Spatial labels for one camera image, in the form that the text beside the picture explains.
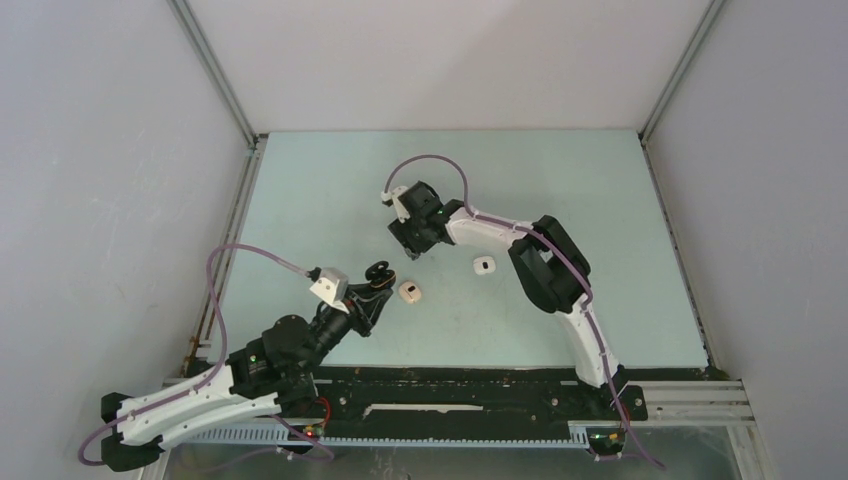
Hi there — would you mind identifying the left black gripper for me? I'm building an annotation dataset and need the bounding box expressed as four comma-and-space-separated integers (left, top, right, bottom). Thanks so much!
301, 282, 393, 373

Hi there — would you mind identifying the beige earbud charging case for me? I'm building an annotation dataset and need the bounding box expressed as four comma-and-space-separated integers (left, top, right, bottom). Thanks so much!
398, 281, 422, 305

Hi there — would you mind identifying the white earbud charging case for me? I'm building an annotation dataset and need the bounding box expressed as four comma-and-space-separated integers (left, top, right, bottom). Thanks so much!
472, 256, 497, 276

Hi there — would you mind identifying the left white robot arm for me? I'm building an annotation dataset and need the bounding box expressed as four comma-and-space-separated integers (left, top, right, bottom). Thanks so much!
100, 275, 395, 472

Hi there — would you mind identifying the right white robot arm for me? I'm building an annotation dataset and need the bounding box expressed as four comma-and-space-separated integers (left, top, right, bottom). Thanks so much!
381, 181, 622, 418

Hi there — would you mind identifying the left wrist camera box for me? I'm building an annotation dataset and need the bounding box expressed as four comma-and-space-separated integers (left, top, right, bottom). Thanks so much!
308, 267, 350, 314

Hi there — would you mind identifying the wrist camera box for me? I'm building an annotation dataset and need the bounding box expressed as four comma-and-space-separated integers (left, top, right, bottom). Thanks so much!
308, 267, 350, 314
380, 186, 410, 223

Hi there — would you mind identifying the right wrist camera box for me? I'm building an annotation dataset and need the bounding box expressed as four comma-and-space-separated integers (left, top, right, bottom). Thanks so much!
380, 186, 410, 223

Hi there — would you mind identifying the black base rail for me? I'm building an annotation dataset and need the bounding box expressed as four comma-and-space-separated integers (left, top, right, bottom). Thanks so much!
283, 366, 648, 442

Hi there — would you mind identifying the grey slotted cable duct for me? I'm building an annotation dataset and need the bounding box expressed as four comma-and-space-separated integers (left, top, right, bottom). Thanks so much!
175, 422, 591, 450

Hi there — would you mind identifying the left aluminium frame post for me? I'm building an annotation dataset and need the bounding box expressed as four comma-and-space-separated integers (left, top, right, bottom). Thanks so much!
167, 0, 267, 360

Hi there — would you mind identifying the aluminium frame post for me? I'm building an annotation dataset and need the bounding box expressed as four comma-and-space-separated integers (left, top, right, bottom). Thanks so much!
638, 0, 730, 335
167, 0, 267, 360

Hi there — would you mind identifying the right aluminium frame post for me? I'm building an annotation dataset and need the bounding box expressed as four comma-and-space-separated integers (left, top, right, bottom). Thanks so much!
638, 0, 730, 335

